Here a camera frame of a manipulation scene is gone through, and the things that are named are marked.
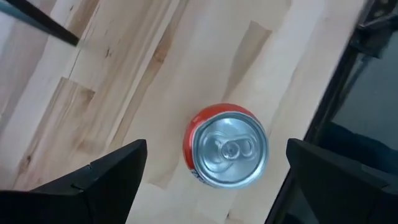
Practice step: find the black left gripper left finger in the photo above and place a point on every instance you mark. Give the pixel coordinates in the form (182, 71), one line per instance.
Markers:
(77, 199)

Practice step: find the Fanta soda can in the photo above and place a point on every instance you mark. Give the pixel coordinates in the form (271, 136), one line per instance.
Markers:
(230, 149)

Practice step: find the black aluminium table frame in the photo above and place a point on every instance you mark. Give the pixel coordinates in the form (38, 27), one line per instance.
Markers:
(332, 96)

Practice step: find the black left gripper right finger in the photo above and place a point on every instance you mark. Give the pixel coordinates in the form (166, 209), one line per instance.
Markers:
(348, 193)

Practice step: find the wooden shelf with black frame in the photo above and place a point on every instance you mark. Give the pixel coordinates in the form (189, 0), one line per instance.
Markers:
(46, 26)

